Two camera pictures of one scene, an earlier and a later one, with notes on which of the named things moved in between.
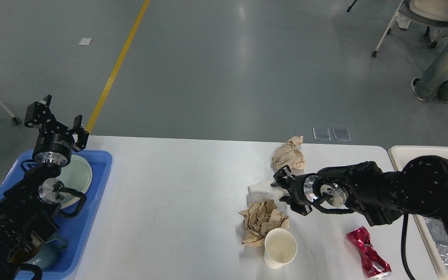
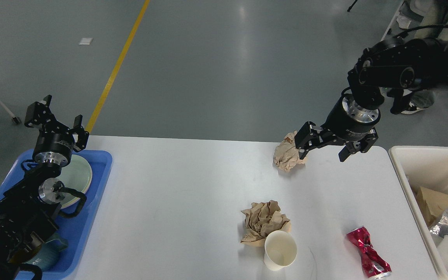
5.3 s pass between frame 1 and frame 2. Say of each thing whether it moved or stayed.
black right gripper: moved
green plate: stayed
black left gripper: stayed
